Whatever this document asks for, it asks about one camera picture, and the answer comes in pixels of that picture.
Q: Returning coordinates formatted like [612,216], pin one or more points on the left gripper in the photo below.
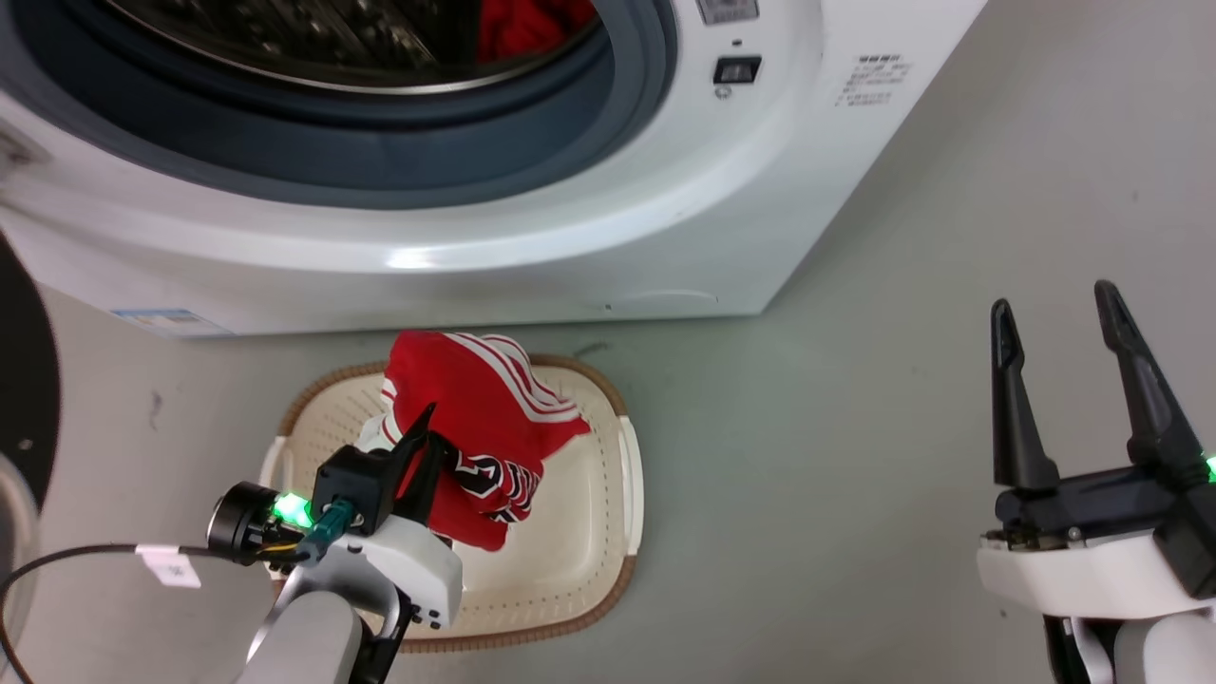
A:
[399,570]

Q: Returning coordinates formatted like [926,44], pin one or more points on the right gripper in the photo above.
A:
[1092,565]

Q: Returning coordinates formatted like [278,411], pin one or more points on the red white-striped garment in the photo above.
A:
[484,408]

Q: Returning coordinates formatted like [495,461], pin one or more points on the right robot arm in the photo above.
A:
[1140,651]

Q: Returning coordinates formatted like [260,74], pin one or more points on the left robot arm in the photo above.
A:
[304,636]

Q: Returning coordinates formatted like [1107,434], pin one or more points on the cream plastic laundry basket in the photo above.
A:
[570,532]

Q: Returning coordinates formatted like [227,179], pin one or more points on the white front-load washing machine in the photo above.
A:
[665,218]

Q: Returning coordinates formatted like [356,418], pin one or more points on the round dark washing machine door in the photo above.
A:
[21,380]

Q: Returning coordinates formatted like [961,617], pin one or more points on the red clothes in drum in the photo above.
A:
[532,24]

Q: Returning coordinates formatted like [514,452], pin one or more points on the blue white label sticker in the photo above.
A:
[171,321]

